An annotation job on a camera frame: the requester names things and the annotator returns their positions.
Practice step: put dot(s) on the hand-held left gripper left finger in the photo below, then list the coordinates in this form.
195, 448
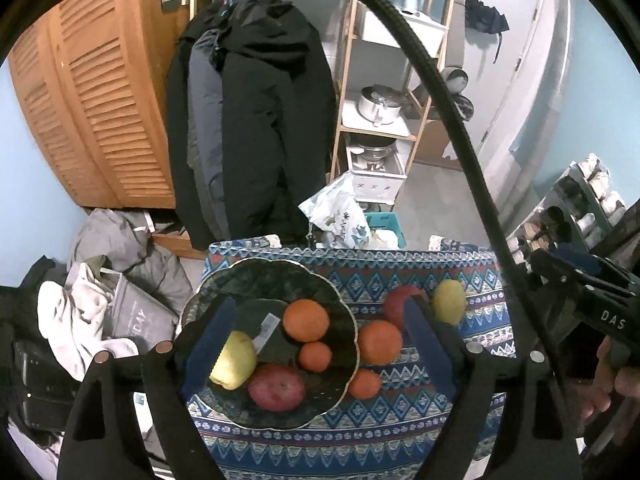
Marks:
207, 350

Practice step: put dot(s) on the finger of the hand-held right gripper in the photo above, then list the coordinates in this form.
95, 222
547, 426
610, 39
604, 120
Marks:
575, 260

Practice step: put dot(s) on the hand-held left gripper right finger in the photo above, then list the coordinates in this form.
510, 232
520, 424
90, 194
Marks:
430, 350

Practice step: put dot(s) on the yellow apple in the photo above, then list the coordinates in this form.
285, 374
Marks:
234, 360

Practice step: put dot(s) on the red apple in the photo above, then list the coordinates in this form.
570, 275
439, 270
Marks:
395, 305
276, 386

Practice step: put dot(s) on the green glass bowl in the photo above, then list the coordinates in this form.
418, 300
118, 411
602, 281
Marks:
250, 280

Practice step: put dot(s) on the small orange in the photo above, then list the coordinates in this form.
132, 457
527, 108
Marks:
364, 384
315, 356

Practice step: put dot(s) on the person's right hand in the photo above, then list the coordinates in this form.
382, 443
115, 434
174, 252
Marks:
625, 382

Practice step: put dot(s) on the shoe rack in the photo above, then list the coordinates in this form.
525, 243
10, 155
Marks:
565, 210

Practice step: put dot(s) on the yellow lemon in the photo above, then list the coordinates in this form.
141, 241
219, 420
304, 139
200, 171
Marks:
450, 301

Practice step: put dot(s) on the grey printed bag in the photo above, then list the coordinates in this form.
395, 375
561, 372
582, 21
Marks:
135, 315

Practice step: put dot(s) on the blue patterned tablecloth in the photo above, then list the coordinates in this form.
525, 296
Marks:
400, 430

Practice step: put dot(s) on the row of shoes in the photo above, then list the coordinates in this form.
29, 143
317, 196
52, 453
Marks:
597, 170

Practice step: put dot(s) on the white plastic bag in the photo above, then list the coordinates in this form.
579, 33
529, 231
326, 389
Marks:
384, 239

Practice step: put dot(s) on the teal plastic crate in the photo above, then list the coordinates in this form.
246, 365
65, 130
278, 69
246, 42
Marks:
385, 220

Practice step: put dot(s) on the grey clothes pile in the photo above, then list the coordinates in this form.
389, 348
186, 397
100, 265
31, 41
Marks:
115, 240

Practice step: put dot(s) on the white towel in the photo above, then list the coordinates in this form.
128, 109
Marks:
65, 320

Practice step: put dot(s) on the white printed rice bag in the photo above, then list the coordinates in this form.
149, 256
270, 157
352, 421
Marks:
340, 215

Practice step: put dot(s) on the white basket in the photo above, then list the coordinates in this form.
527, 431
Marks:
375, 187

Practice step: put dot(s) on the black case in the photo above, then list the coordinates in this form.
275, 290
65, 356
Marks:
35, 370

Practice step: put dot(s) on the white door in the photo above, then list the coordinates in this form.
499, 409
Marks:
520, 60

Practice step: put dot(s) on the steel pan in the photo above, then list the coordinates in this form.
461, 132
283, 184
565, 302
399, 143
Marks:
372, 150

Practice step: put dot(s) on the black hooded coat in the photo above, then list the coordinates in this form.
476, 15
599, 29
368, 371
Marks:
270, 135

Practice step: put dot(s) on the grey coat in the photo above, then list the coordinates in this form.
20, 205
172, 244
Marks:
202, 125

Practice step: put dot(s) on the steel cooking pot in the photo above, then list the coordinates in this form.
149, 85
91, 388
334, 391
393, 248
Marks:
375, 107

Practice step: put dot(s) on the grey folding board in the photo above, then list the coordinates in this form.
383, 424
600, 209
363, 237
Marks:
457, 35

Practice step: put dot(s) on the dark folding umbrella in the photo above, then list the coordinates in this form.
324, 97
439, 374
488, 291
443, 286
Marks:
485, 17

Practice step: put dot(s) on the wooden louvered wardrobe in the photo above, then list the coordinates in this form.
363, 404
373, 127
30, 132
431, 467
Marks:
100, 110

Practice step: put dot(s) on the wooden shelf rack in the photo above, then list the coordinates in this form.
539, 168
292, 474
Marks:
345, 91

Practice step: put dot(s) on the large white storage bin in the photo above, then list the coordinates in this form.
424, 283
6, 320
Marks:
380, 30

